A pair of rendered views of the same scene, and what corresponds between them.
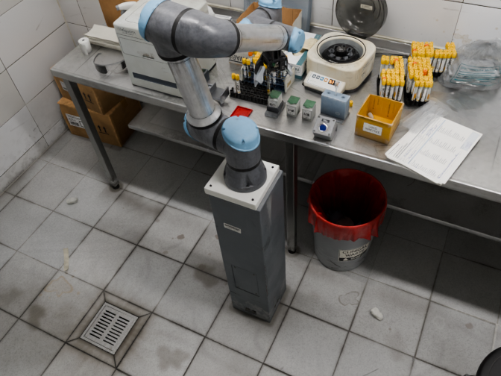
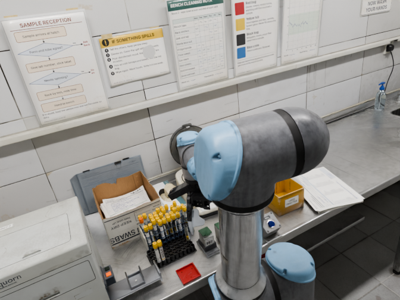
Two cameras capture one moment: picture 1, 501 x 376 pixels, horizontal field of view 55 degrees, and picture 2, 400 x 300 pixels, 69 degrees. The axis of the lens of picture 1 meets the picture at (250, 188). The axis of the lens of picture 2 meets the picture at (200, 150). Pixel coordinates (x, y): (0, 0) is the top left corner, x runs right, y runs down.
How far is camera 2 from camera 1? 1.18 m
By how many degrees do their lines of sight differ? 48
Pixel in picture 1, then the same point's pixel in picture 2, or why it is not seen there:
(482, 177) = (362, 183)
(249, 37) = not seen: hidden behind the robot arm
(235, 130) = (293, 261)
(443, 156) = (335, 187)
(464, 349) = not seen: outside the picture
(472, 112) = not seen: hidden behind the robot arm
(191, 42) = (325, 139)
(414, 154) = (325, 198)
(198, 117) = (256, 281)
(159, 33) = (272, 158)
